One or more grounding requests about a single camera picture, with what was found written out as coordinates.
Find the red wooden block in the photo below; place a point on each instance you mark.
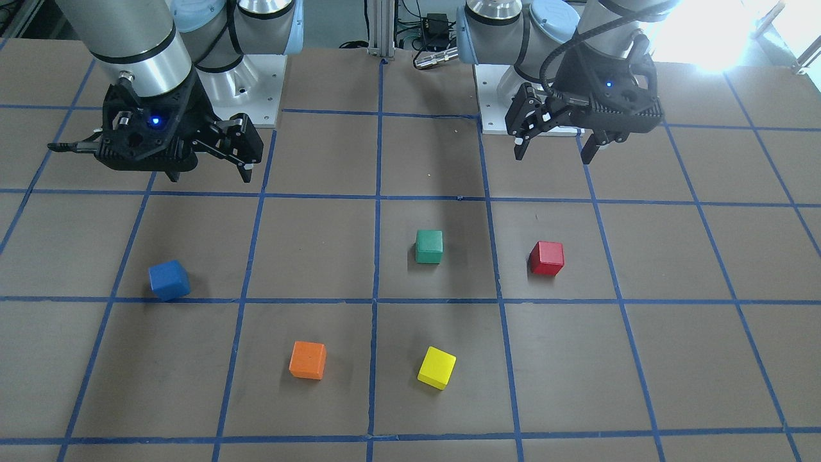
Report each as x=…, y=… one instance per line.
x=547, y=258

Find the aluminium frame post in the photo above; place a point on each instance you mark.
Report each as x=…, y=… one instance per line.
x=381, y=27

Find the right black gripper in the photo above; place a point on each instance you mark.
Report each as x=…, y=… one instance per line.
x=200, y=117

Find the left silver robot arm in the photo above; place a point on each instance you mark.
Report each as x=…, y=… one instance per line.
x=533, y=37

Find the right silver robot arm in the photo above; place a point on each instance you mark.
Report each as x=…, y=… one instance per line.
x=180, y=78

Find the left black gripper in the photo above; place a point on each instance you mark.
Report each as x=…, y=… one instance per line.
x=560, y=96

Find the blue wooden block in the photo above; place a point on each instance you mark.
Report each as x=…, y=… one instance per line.
x=169, y=280

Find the silver cylindrical connector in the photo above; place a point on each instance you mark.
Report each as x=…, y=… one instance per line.
x=437, y=58

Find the orange wooden block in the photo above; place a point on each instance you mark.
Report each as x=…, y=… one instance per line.
x=308, y=360

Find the yellow wooden block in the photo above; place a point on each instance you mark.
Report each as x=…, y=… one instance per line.
x=436, y=368

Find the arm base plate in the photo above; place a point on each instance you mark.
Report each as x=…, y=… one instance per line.
x=496, y=86
x=260, y=86

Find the green wooden block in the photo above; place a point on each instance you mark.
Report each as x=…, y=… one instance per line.
x=429, y=246

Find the black power adapter box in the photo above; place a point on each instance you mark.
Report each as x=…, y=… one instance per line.
x=435, y=25

